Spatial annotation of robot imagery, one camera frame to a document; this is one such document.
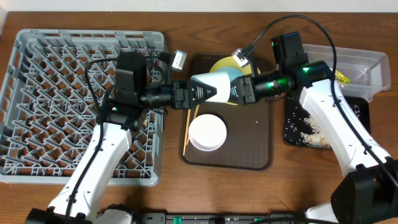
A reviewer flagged yellow round plate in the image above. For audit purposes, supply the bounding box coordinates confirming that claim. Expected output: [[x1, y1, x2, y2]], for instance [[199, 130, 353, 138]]
[[210, 56, 252, 105]]

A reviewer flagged black rail with green clips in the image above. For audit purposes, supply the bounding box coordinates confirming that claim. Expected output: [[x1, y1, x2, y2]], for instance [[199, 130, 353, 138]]
[[133, 212, 304, 224]]

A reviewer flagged pink white bowl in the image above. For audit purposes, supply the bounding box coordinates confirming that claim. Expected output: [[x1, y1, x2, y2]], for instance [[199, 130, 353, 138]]
[[188, 114, 228, 152]]

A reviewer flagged wooden chopstick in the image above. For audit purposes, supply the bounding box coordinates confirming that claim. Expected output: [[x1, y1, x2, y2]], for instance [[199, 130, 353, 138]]
[[182, 109, 191, 156], [185, 105, 200, 146]]

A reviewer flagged dark brown serving tray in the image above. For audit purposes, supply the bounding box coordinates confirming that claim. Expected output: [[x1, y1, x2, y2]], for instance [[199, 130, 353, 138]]
[[178, 52, 275, 171]]

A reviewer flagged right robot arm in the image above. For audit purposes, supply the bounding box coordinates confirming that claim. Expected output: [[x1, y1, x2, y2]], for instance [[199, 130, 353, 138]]
[[230, 32, 397, 223]]

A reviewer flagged white plastic cup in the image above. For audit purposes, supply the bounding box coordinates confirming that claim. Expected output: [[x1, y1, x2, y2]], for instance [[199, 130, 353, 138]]
[[191, 72, 231, 103]]

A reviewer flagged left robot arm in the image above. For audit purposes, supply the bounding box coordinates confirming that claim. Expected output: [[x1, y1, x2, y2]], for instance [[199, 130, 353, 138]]
[[25, 52, 217, 223]]

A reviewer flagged spilled rice pile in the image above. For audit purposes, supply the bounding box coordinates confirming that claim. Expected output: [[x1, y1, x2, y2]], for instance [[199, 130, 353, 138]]
[[284, 99, 331, 149]]

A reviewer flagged light blue bowl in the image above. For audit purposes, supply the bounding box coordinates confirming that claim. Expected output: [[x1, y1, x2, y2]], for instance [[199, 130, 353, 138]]
[[224, 67, 244, 82]]

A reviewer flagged black rectangular tray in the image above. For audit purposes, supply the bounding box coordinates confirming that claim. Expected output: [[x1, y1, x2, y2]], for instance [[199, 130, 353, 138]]
[[285, 96, 371, 133]]

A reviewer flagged green orange snack wrapper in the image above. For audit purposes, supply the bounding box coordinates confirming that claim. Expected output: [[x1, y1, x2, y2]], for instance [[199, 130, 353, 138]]
[[335, 70, 351, 84]]

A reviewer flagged clear plastic bin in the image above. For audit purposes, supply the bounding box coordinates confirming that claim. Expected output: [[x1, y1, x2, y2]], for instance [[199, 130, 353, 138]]
[[301, 43, 391, 103]]

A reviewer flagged grey plastic dishwasher rack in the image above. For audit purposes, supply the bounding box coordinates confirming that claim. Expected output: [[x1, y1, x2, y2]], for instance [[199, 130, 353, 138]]
[[1, 29, 167, 184]]

